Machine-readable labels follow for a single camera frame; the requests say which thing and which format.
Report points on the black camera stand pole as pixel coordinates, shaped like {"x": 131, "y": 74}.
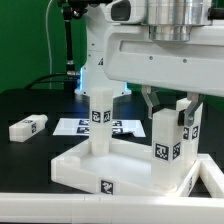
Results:
{"x": 71, "y": 9}

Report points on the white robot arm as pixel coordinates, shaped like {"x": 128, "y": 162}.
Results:
{"x": 173, "y": 20}

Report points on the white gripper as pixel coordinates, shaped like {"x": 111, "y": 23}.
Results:
{"x": 195, "y": 66}

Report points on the white desk top tray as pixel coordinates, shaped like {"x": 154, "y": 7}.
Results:
{"x": 125, "y": 170}

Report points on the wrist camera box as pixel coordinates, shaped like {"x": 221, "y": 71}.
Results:
{"x": 126, "y": 11}

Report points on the white sheet with markers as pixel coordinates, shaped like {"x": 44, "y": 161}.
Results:
{"x": 80, "y": 126}

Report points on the white right fence bar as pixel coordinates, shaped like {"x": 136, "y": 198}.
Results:
{"x": 212, "y": 176}

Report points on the white fence bar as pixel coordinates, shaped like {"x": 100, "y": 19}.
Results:
{"x": 212, "y": 176}
{"x": 99, "y": 209}

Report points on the white front fence bar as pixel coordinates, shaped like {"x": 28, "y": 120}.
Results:
{"x": 99, "y": 209}

